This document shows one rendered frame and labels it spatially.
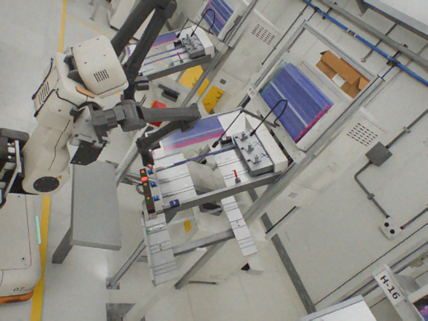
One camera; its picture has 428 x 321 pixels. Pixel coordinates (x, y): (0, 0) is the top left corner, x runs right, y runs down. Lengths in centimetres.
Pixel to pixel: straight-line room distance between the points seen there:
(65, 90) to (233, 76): 211
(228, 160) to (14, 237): 122
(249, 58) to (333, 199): 158
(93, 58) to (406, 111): 273
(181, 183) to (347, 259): 188
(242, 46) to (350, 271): 220
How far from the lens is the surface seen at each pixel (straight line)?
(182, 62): 299
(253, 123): 215
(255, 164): 191
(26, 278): 189
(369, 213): 324
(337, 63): 238
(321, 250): 344
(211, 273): 260
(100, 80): 132
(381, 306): 170
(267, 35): 313
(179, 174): 199
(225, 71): 312
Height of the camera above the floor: 185
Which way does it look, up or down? 26 degrees down
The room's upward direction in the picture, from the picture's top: 39 degrees clockwise
